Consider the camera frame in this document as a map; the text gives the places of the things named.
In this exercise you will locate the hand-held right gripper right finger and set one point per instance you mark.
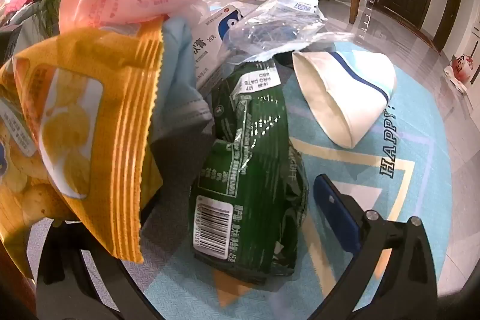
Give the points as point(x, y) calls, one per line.
point(333, 215)

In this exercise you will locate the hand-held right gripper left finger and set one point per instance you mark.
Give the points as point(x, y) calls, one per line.
point(60, 267)

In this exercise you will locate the green snack packet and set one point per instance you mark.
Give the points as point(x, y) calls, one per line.
point(255, 140)

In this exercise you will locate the white paper cup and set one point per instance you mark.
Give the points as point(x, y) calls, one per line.
point(356, 87)

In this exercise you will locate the yellow chip bag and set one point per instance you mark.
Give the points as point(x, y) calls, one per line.
point(93, 117)

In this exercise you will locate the clear plastic bag blue print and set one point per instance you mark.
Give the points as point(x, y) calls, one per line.
point(285, 16)

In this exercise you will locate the white medicine box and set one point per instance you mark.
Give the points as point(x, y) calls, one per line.
point(210, 42)

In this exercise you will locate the blue textured cloth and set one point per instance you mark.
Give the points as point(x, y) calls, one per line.
point(176, 57)

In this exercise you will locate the blue patterned play mat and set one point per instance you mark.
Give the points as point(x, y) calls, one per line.
point(337, 162)

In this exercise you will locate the crumpled white paper bag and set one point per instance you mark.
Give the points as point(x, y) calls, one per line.
point(455, 80)

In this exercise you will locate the red gift bag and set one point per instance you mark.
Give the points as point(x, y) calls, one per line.
point(465, 67)

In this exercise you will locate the dark red doormat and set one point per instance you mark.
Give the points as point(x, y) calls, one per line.
point(408, 25)

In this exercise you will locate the dark narrow door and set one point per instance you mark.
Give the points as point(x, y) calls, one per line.
point(450, 5)

